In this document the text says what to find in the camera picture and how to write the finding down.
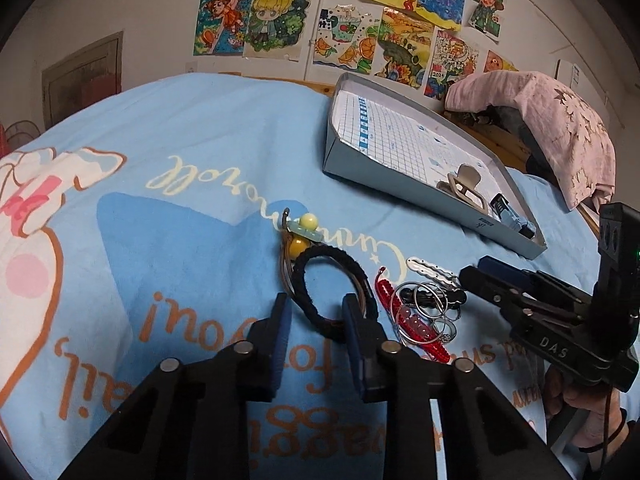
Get beige hair claw clip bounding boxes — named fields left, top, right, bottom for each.
left=436, top=164, right=490, bottom=213

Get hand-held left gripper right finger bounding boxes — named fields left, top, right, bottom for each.
left=341, top=294, right=576, bottom=480

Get wire fan guard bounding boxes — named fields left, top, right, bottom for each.
left=0, top=120, right=41, bottom=158

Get brown wooden door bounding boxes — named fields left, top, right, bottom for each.
left=41, top=31, right=124, bottom=131

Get white wavy hair clip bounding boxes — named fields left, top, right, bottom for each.
left=406, top=256, right=461, bottom=288

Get person's right hand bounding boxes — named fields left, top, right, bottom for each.
left=542, top=367, right=630, bottom=453

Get wooden bed frame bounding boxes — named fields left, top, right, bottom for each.
left=217, top=71, right=601, bottom=236

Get grey shallow box tray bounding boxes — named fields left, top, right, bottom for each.
left=322, top=72, right=548, bottom=261

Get blue and black hair clip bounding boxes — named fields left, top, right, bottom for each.
left=492, top=195, right=537, bottom=238

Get group of colourful wall drawings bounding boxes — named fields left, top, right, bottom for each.
left=194, top=0, right=521, bottom=101

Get pink floral cloth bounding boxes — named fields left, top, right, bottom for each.
left=444, top=70, right=617, bottom=211

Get black keychain with metal rings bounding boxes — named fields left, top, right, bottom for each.
left=395, top=280, right=468, bottom=322

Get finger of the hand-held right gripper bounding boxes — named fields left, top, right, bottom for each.
left=459, top=266, right=586, bottom=329
left=477, top=255, right=596, bottom=306

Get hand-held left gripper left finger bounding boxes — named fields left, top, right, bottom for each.
left=57, top=292, right=293, bottom=480

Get yellow bead cord bracelet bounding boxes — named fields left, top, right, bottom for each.
left=274, top=207, right=328, bottom=306

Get red braided bracelet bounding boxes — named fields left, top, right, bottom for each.
left=375, top=267, right=451, bottom=363

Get dark grey cushion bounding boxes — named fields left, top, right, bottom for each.
left=492, top=105, right=571, bottom=181

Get white air conditioner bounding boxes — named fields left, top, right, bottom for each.
left=556, top=58, right=583, bottom=92

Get black hair tie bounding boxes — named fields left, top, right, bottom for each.
left=291, top=249, right=378, bottom=343

